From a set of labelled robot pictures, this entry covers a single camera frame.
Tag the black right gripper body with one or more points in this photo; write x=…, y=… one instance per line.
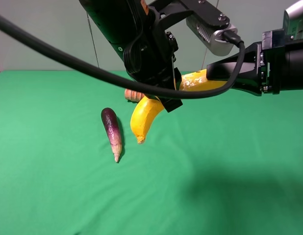
x=270, y=59

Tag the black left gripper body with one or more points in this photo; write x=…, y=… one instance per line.
x=153, y=47

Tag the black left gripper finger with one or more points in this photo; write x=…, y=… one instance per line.
x=172, y=98

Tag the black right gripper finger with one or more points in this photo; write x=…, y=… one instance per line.
x=253, y=88
x=221, y=70

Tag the yellow banana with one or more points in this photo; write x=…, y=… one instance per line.
x=147, y=109

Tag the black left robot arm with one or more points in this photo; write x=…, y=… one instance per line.
x=115, y=21

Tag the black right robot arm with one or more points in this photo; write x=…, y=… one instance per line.
x=292, y=68

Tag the orange ridged bread roll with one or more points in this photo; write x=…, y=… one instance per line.
x=133, y=96

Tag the purple eggplant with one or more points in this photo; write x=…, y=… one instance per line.
x=110, y=122

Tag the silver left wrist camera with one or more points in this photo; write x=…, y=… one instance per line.
x=212, y=38

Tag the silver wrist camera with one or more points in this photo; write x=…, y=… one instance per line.
x=212, y=38
x=293, y=21

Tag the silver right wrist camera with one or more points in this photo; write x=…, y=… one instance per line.
x=293, y=21

